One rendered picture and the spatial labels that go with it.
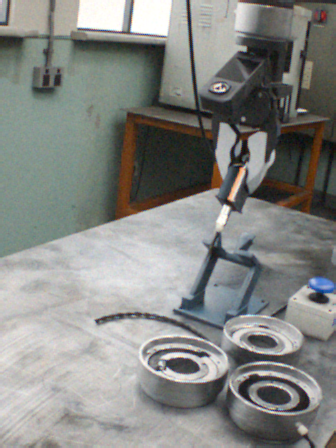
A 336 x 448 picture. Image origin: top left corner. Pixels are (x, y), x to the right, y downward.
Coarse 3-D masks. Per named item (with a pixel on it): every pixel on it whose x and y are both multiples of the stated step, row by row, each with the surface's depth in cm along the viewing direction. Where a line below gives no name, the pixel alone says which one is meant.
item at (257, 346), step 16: (240, 320) 79; (256, 320) 80; (272, 320) 79; (224, 336) 74; (256, 336) 77; (272, 336) 77; (288, 336) 77; (240, 352) 71; (256, 352) 70; (272, 352) 70; (288, 352) 70
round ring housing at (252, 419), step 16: (240, 368) 66; (256, 368) 67; (272, 368) 68; (288, 368) 67; (256, 384) 65; (272, 384) 65; (304, 384) 66; (240, 400) 60; (256, 400) 62; (272, 400) 66; (288, 400) 64; (320, 400) 61; (240, 416) 60; (256, 416) 59; (272, 416) 58; (288, 416) 58; (304, 416) 59; (256, 432) 60; (272, 432) 59; (288, 432) 59
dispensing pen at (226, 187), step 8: (248, 152) 83; (248, 160) 82; (232, 168) 81; (232, 176) 80; (224, 184) 80; (232, 184) 80; (224, 192) 80; (224, 200) 80; (224, 208) 81; (232, 208) 81; (224, 216) 80; (224, 224) 80; (216, 232) 80; (208, 256) 79
